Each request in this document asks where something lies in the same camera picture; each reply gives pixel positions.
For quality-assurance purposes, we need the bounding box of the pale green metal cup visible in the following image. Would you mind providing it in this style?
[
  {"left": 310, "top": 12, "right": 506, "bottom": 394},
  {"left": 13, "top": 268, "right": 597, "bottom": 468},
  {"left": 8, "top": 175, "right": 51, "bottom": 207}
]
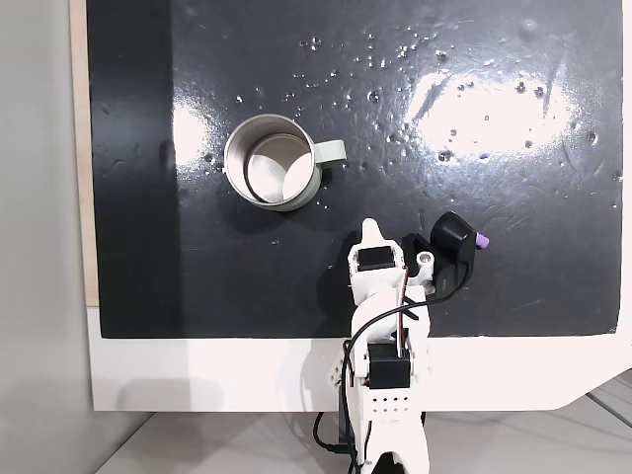
[{"left": 223, "top": 114, "right": 348, "bottom": 213}]

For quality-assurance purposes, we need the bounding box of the black glossy table mat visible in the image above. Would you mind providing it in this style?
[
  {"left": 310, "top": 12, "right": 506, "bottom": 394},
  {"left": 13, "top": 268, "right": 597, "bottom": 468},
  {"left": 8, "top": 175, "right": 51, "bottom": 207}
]
[{"left": 85, "top": 0, "right": 624, "bottom": 341}]

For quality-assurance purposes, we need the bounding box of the black camera cable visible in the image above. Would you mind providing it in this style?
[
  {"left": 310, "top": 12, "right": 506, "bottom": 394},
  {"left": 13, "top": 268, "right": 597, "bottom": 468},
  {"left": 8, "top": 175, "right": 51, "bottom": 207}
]
[{"left": 343, "top": 260, "right": 471, "bottom": 474}]

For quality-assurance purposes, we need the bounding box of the black oval camera box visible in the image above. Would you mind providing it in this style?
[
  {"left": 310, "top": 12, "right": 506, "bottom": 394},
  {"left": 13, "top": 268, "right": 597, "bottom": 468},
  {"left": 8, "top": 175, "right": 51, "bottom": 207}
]
[{"left": 400, "top": 210, "right": 478, "bottom": 296}]

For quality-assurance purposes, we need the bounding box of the black base power cable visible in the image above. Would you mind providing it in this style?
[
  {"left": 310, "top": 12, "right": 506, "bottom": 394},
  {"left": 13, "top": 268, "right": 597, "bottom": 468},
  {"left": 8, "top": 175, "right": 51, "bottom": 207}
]
[{"left": 312, "top": 411, "right": 356, "bottom": 456}]

